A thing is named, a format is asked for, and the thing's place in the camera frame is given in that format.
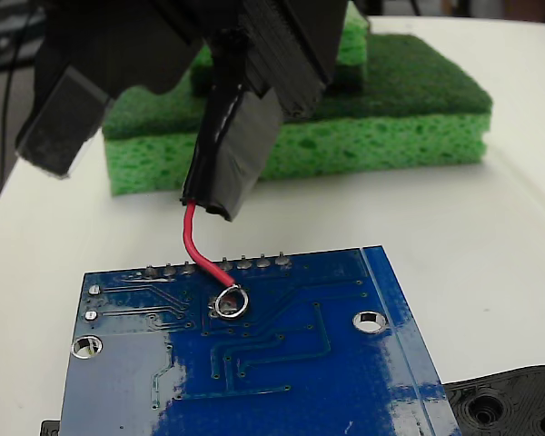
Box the blue circuit board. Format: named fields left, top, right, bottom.
left=56, top=244, right=464, bottom=436

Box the black plastic bracket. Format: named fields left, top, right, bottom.
left=39, top=362, right=545, bottom=436

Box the red wire with metal loop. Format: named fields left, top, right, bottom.
left=183, top=199, right=250, bottom=322

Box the large green sponge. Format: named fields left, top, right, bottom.
left=102, top=32, right=494, bottom=197

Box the black printed gripper body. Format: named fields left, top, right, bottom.
left=32, top=0, right=247, bottom=113

